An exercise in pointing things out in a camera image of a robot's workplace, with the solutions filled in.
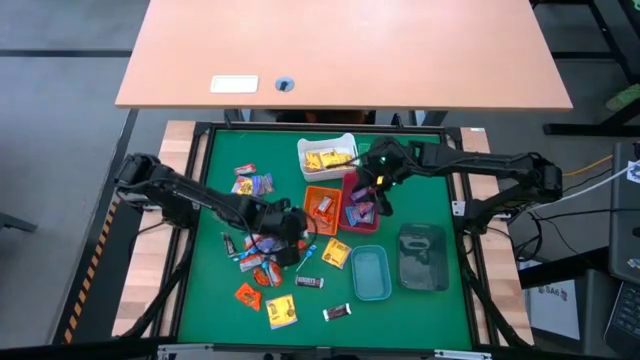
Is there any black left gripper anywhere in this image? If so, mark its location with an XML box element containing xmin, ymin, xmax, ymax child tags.
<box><xmin>247</xmin><ymin>199</ymin><xmax>309</xmax><ymax>266</ymax></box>

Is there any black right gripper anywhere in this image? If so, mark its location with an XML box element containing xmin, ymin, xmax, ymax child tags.
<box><xmin>362</xmin><ymin>138</ymin><xmax>421</xmax><ymax>217</ymax></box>

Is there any blue red candy packet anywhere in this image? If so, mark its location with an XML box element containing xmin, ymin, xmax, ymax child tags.
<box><xmin>344</xmin><ymin>202</ymin><xmax>376</xmax><ymax>226</ymax></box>

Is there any brown Hershey's chocolate bar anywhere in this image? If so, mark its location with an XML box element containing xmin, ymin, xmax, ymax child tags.
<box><xmin>294</xmin><ymin>274</ymin><xmax>325</xmax><ymax>290</ymax></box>

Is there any small brown chocolate bar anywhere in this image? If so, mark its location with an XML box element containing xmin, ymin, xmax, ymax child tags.
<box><xmin>322</xmin><ymin>302</ymin><xmax>353</xmax><ymax>323</ymax></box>

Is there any red white candy packet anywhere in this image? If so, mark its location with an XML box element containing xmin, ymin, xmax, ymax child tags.
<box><xmin>238</xmin><ymin>253</ymin><xmax>265</xmax><ymax>272</ymax></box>

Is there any yellow red candy packet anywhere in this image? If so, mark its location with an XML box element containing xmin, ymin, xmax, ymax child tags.
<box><xmin>230</xmin><ymin>175</ymin><xmax>254</xmax><ymax>197</ymax></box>

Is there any red plastic bin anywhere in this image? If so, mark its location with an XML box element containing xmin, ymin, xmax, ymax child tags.
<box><xmin>337</xmin><ymin>172</ymin><xmax>381</xmax><ymax>235</ymax></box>

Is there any orange plastic basket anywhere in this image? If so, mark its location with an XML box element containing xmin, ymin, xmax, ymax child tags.
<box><xmin>302</xmin><ymin>185</ymin><xmax>344</xmax><ymax>237</ymax></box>

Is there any teal plastic bin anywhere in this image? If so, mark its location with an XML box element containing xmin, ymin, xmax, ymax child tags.
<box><xmin>349</xmin><ymin>244</ymin><xmax>393</xmax><ymax>303</ymax></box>

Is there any dark translucent plastic bin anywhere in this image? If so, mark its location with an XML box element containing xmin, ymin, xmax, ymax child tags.
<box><xmin>397</xmin><ymin>222</ymin><xmax>450</xmax><ymax>293</ymax></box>

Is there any white plastic bin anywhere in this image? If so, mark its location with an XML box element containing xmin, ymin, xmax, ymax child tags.
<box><xmin>296</xmin><ymin>132</ymin><xmax>361</xmax><ymax>182</ymax></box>

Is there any green table mat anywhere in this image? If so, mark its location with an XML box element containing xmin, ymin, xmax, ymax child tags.
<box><xmin>177</xmin><ymin>130</ymin><xmax>474</xmax><ymax>350</ymax></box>

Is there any light wooden desk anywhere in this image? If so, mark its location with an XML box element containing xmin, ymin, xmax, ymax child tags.
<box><xmin>114</xmin><ymin>0</ymin><xmax>574</xmax><ymax>112</ymax></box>

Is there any black yellow hazard floor plate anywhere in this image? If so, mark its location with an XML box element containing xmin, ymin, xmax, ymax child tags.
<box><xmin>52</xmin><ymin>198</ymin><xmax>146</xmax><ymax>347</ymax></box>

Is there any white rectangular desk plate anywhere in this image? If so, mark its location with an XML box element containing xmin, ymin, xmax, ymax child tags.
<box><xmin>209</xmin><ymin>74</ymin><xmax>260</xmax><ymax>95</ymax></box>

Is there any grey computer case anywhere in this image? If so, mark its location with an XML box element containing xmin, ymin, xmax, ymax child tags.
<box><xmin>608</xmin><ymin>141</ymin><xmax>640</xmax><ymax>286</ymax></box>

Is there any person's foot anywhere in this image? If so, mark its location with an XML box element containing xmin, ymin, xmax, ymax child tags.
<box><xmin>601</xmin><ymin>81</ymin><xmax>640</xmax><ymax>109</ymax></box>

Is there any black floor stand leg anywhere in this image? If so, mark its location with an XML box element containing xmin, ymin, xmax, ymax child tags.
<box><xmin>0</xmin><ymin>211</ymin><xmax>39</xmax><ymax>234</ymax></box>

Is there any black aluminium table frame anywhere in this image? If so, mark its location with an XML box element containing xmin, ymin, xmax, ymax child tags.
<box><xmin>169</xmin><ymin>113</ymin><xmax>501</xmax><ymax>354</ymax></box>

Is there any black cable conduit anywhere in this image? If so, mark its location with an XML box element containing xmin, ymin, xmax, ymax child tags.
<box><xmin>119</xmin><ymin>239</ymin><xmax>196</xmax><ymax>339</ymax></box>
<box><xmin>462</xmin><ymin>249</ymin><xmax>531</xmax><ymax>349</ymax></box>

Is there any silver aluminium bracket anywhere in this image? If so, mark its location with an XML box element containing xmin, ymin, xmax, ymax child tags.
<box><xmin>433</xmin><ymin>348</ymin><xmax>493</xmax><ymax>360</ymax></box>
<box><xmin>157</xmin><ymin>342</ymin><xmax>215</xmax><ymax>360</ymax></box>

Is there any black neighbouring desk frame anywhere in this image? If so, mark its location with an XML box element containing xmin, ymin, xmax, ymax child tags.
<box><xmin>529</xmin><ymin>0</ymin><xmax>640</xmax><ymax>137</ymax></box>

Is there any yellow power cable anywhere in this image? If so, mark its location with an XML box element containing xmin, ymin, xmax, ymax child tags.
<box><xmin>574</xmin><ymin>154</ymin><xmax>614</xmax><ymax>177</ymax></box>

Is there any white cable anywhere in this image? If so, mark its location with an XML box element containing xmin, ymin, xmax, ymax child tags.
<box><xmin>529</xmin><ymin>164</ymin><xmax>632</xmax><ymax>211</ymax></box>

